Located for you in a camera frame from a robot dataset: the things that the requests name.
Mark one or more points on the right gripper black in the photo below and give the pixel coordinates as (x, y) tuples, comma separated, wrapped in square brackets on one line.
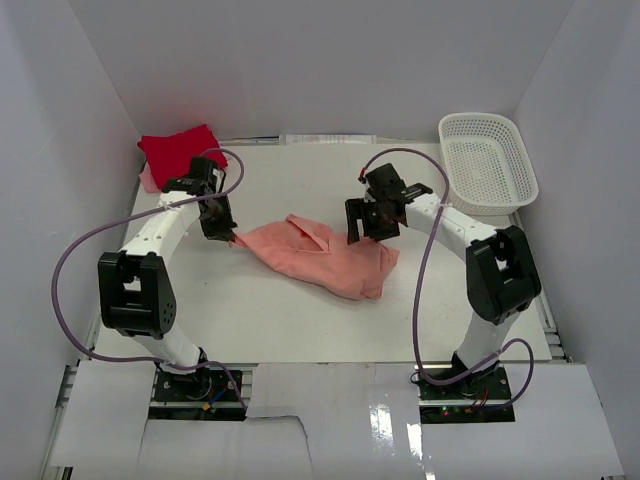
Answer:
[(357, 209)]

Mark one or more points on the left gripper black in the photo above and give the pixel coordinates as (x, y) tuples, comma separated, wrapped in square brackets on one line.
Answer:
[(224, 229)]

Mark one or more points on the salmon pink t shirt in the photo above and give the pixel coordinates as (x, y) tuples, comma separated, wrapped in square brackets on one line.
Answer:
[(312, 252)]

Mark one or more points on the white perforated plastic basket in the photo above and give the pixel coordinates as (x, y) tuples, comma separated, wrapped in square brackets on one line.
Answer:
[(487, 164)]

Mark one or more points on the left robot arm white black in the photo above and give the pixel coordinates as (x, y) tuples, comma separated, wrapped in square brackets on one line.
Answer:
[(136, 296)]

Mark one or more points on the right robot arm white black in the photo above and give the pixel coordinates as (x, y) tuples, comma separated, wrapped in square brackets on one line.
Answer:
[(500, 274)]

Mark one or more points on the folded light pink t shirt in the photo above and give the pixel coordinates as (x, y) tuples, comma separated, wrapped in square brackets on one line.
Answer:
[(147, 181)]

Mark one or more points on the white paper sheet at back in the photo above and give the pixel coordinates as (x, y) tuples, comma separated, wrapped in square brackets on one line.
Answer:
[(327, 139)]

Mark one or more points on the folded red t shirt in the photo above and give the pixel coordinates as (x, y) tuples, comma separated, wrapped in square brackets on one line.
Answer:
[(170, 156)]

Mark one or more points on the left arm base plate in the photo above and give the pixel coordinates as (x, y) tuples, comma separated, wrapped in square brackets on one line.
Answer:
[(208, 395)]

